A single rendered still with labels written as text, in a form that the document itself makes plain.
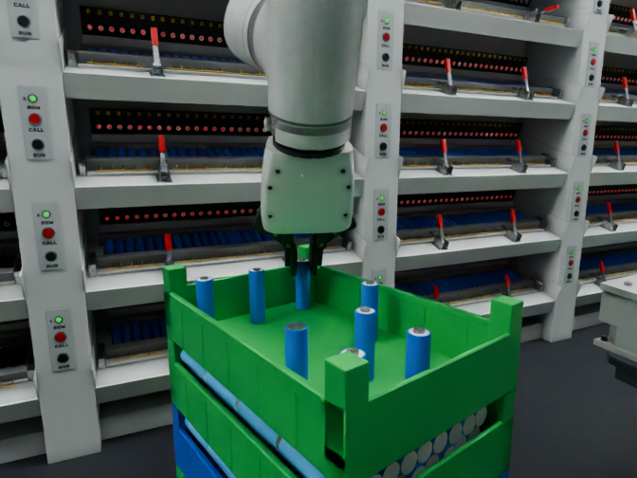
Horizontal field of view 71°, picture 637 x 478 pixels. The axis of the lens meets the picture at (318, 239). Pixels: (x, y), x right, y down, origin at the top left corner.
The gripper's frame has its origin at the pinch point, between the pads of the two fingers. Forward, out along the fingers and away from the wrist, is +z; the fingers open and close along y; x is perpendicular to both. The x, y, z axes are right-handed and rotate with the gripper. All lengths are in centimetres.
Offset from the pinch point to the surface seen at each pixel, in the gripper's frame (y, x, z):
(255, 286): -5.9, -4.3, 0.9
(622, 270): 127, 67, 64
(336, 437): -1.2, -29.0, -9.0
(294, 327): -3.0, -19.5, -8.4
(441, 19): 40, 70, -16
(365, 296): 5.3, -10.3, -2.6
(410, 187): 33, 51, 20
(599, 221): 112, 72, 46
